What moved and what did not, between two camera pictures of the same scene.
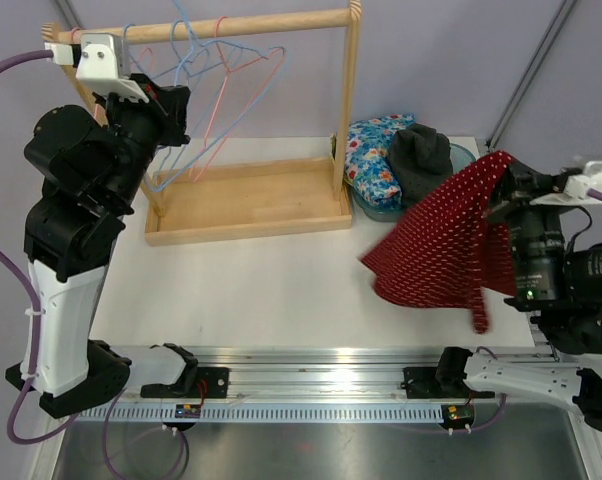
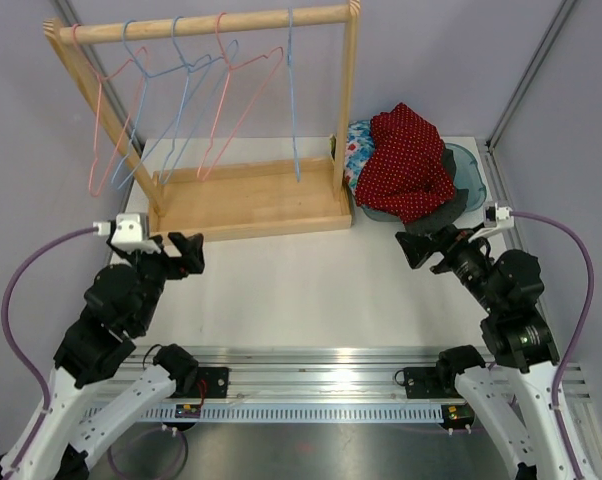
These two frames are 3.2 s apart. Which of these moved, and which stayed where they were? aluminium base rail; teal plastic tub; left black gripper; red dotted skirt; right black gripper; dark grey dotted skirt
Moved: left black gripper; right black gripper; red dotted skirt; dark grey dotted skirt
Stayed: teal plastic tub; aluminium base rail
